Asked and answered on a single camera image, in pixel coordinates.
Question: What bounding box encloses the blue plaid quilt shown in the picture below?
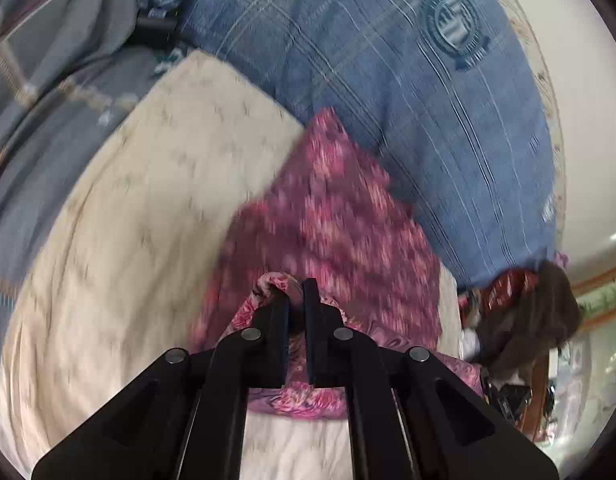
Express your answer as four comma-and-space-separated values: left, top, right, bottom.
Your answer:
138, 0, 559, 288

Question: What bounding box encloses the red plastic bag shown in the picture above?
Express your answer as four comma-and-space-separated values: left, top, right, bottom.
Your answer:
458, 267, 544, 321

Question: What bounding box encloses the wooden cabinet frame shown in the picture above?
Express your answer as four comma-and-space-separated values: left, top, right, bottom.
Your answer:
518, 350, 554, 443

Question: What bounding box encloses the pink floral garment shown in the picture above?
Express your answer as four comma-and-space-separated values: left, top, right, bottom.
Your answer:
188, 107, 484, 418

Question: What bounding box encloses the small black object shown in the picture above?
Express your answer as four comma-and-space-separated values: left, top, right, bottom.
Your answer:
130, 12, 176, 51

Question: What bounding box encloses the white cloth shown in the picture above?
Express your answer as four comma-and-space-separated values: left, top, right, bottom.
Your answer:
460, 327, 481, 361

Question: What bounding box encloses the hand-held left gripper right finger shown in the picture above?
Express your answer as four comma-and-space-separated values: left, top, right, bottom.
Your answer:
302, 277, 560, 480

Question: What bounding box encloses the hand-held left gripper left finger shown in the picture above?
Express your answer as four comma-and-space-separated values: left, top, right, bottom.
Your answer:
32, 287, 291, 480

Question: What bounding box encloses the cream leaf-print bed sheet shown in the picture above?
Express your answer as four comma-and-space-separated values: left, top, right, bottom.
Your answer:
0, 50, 464, 480

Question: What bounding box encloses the brown fleece jacket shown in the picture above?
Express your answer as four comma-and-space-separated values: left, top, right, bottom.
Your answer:
475, 260, 584, 381

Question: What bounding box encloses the grey striped blanket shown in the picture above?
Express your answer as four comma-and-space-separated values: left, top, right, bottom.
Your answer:
0, 0, 189, 361

